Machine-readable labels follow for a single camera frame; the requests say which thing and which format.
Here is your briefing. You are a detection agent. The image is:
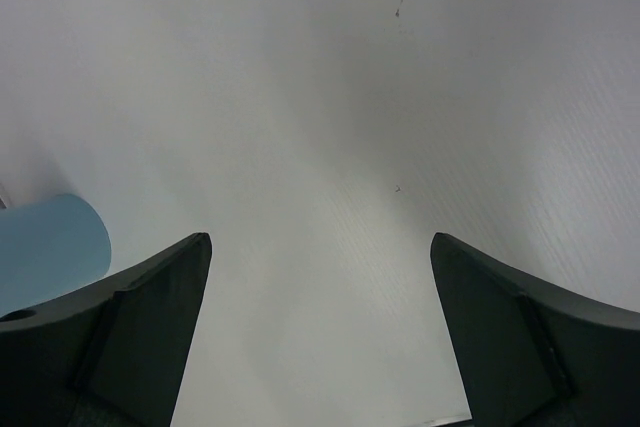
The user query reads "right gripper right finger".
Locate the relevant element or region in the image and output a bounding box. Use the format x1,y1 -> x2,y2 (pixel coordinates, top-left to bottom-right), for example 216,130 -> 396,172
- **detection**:
430,233 -> 639,426

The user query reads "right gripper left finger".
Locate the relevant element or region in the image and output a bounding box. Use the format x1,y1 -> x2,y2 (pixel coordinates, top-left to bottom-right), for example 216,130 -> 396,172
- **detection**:
1,233 -> 212,426

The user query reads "blue cylindrical lunch box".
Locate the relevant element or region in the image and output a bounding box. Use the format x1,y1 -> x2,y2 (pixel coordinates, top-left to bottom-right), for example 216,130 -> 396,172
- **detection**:
1,194 -> 112,315

